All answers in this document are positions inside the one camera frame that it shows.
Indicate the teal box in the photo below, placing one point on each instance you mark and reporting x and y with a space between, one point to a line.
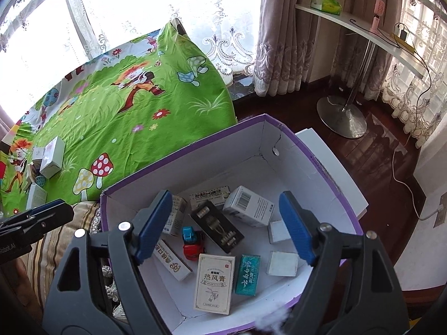
248 275

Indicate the pink handheld fan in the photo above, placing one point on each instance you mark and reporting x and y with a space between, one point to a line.
378 8

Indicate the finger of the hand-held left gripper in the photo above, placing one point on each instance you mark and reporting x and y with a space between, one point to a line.
42 225
45 208

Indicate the white square box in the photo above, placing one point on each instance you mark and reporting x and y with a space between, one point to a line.
282 263

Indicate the person's left forearm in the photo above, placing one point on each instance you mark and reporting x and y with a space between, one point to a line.
15 279

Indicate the cream printed box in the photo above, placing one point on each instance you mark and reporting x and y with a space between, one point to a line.
213 286

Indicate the small white cube box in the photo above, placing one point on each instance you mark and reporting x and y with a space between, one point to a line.
278 232

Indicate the purple cardboard box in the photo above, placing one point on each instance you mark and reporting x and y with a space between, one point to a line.
265 167

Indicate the red blue toy car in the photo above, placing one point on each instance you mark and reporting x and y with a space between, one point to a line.
192 247

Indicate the white fluffy tuft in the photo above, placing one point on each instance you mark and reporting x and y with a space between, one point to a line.
270 324

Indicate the wall socket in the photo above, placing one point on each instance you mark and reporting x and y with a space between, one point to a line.
440 220

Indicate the striped cushion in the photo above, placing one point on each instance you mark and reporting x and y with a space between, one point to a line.
45 247

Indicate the white box with barcode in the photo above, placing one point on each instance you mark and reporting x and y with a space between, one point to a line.
251 209

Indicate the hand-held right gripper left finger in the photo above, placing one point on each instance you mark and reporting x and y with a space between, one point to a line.
153 226

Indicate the green tissue pack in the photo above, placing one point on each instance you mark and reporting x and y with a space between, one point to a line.
326 4

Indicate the long white orange box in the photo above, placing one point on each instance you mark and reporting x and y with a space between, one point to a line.
173 263

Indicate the black box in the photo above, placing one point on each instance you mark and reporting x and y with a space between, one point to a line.
216 226

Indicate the white box lid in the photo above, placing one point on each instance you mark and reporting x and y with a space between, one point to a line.
335 167

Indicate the black white charger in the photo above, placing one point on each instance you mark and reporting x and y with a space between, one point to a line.
404 35

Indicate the white medicine box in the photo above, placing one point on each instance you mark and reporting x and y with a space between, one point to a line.
178 216

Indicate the sheer lace curtain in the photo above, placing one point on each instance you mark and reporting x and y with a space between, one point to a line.
401 94
157 0

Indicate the large white box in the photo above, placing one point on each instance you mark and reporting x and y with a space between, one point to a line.
52 157

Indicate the white table with chrome stand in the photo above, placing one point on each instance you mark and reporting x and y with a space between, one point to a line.
342 118

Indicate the green printed blanket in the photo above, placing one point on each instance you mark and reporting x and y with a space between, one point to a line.
139 111

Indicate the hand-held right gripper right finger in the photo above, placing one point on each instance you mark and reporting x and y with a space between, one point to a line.
297 226

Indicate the yellow power strip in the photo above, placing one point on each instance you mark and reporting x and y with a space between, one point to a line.
407 46

